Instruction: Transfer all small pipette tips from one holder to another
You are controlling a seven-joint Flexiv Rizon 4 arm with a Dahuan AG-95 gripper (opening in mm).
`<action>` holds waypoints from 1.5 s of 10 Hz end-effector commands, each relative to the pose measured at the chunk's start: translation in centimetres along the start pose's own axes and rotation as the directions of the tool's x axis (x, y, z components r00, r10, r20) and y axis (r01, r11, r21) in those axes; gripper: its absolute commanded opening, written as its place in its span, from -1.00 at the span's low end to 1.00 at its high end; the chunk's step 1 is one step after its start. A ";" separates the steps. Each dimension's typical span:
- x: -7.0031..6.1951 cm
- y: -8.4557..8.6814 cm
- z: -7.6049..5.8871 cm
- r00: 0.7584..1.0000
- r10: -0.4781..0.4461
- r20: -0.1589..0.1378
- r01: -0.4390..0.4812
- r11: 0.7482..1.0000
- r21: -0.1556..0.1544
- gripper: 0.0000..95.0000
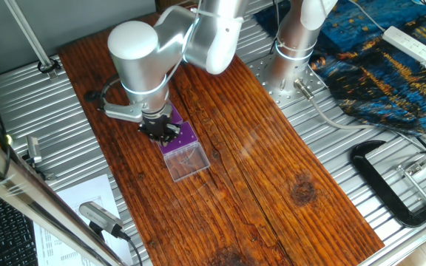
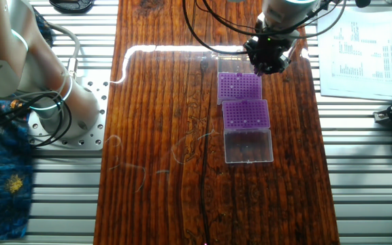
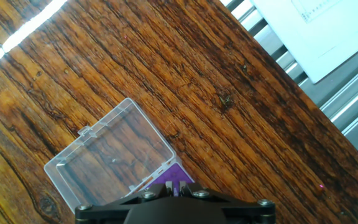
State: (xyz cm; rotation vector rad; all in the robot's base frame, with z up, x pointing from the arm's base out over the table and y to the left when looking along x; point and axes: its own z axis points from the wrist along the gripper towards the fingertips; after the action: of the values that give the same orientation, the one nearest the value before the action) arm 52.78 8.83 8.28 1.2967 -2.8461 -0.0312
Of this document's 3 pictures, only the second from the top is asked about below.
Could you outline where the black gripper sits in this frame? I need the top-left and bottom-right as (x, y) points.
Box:
(243, 35), (292, 76)

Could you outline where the purple pipette tip box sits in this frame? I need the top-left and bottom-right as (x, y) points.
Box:
(221, 99), (274, 165)
(216, 50), (263, 105)

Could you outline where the white printed paper sheet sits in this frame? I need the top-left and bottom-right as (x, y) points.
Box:
(316, 5), (392, 102)

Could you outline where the brown wooden board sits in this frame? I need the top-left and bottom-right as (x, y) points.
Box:
(93, 0), (340, 245)

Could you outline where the black C-clamp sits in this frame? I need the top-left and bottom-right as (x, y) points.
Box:
(48, 0), (95, 14)

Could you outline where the blue patterned cloth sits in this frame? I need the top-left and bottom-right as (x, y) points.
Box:
(0, 10), (54, 243)

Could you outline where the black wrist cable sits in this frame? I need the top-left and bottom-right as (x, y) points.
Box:
(181, 0), (372, 55)

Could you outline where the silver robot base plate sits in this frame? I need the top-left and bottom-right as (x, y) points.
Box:
(27, 76), (110, 152)

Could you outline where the grey hose with metal connector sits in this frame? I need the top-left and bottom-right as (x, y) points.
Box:
(44, 22), (82, 81)

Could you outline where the black base cable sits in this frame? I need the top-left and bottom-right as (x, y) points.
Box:
(0, 91), (73, 148)

